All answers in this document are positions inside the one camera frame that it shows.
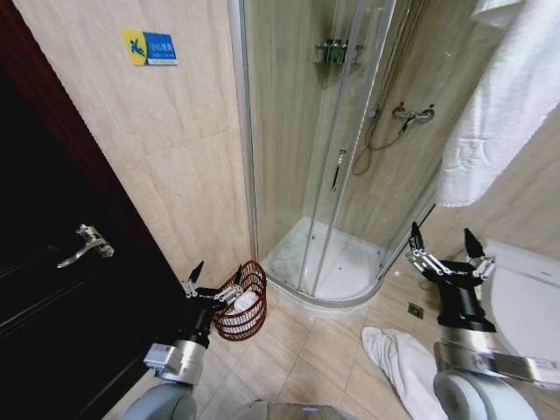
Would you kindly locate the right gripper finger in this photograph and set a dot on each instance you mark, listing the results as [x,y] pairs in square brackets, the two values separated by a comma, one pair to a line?
[422,258]
[474,249]

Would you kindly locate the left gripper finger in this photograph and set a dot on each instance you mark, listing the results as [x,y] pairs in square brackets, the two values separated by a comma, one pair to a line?
[191,285]
[234,289]

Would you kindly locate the crumpled white used towel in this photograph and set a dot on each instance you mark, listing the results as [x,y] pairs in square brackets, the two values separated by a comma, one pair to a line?
[402,363]

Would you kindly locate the hanging white embossed towel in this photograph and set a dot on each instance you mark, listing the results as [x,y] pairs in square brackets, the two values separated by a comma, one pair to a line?
[503,109]

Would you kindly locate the small white item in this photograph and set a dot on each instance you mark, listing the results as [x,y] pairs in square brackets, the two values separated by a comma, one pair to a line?
[246,303]

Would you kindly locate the square floor drain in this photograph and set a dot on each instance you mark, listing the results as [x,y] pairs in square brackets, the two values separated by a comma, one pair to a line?
[415,309]

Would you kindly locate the white toilet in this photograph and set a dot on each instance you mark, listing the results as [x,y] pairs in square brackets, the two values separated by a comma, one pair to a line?
[525,297]

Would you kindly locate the white shower tray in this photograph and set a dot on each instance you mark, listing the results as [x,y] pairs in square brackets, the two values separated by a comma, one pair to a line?
[337,271]

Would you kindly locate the dark wooden door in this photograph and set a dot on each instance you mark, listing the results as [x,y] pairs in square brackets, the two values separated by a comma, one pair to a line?
[52,284]

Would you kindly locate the chrome shower mixer tap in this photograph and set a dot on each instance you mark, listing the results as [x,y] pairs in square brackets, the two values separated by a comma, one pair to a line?
[413,113]

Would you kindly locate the yellow blue warning sign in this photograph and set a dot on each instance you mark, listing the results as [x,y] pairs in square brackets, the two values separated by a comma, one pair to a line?
[151,48]

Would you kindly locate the glass shower enclosure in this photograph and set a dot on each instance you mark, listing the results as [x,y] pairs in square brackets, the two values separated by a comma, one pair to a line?
[289,131]

